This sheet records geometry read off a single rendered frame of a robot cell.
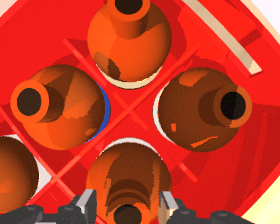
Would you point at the brown bottle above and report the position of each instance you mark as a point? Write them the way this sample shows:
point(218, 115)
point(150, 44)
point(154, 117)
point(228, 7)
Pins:
point(128, 176)
point(195, 109)

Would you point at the red bottle crate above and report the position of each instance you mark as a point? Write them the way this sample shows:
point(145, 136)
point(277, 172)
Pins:
point(35, 34)

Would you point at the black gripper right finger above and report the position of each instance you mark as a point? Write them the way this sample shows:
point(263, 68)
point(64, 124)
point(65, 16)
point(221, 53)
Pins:
point(168, 206)

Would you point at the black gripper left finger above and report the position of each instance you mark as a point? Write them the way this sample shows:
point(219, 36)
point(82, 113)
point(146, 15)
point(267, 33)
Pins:
point(66, 214)

